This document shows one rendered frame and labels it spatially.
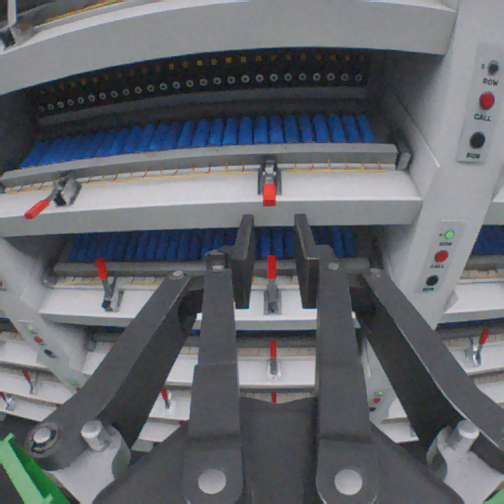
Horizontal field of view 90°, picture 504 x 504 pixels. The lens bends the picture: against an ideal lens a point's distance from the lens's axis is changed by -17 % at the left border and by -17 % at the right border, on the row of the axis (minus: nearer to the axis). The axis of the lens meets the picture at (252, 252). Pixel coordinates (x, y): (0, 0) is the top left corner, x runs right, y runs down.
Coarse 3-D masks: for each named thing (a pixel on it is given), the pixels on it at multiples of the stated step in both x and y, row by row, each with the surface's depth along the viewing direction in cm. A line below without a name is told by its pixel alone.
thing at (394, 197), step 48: (192, 96) 42; (240, 96) 42; (288, 96) 42; (336, 96) 41; (0, 144) 39; (0, 192) 39; (48, 192) 38; (96, 192) 37; (144, 192) 36; (192, 192) 35; (240, 192) 34; (288, 192) 34; (336, 192) 33; (384, 192) 33
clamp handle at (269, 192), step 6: (270, 168) 32; (270, 174) 33; (270, 180) 31; (264, 186) 29; (270, 186) 29; (264, 192) 28; (270, 192) 28; (264, 198) 27; (270, 198) 27; (264, 204) 27; (270, 204) 27
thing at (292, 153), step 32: (96, 160) 37; (128, 160) 36; (160, 160) 36; (192, 160) 36; (224, 160) 36; (256, 160) 36; (288, 160) 35; (320, 160) 35; (352, 160) 35; (384, 160) 35
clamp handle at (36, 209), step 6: (60, 186) 34; (54, 192) 34; (60, 192) 34; (48, 198) 32; (54, 198) 33; (36, 204) 31; (42, 204) 31; (48, 204) 32; (30, 210) 30; (36, 210) 30; (42, 210) 31; (30, 216) 29
